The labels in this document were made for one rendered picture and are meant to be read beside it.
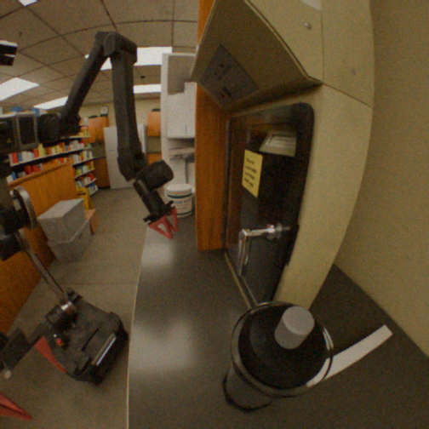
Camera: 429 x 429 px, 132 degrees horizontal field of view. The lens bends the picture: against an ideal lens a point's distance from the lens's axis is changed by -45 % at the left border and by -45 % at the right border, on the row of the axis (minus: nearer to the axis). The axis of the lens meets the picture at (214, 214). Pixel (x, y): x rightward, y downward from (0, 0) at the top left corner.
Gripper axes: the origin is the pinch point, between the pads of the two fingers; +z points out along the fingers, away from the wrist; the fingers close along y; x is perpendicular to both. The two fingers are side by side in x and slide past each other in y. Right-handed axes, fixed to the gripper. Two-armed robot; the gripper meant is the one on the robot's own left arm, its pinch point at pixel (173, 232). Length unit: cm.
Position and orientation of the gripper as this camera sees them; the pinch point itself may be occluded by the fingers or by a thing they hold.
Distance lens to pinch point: 56.4
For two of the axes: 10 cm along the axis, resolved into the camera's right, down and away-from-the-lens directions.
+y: 2.3, -4.0, 8.9
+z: 4.7, 8.4, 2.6
